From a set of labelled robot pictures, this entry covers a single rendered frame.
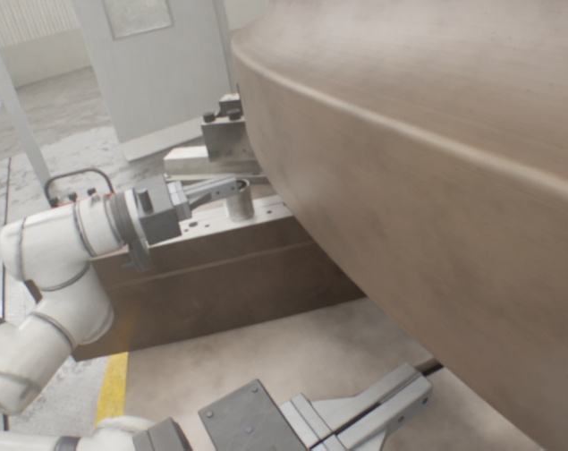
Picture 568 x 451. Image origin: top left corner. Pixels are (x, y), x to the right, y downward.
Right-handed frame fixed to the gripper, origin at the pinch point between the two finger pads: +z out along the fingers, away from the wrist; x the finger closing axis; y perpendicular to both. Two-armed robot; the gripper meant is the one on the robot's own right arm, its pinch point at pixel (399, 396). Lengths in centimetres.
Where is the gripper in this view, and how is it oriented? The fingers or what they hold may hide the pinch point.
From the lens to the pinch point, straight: 32.0
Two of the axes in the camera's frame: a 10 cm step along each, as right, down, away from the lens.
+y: 1.4, 8.3, 5.4
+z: 8.5, -3.8, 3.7
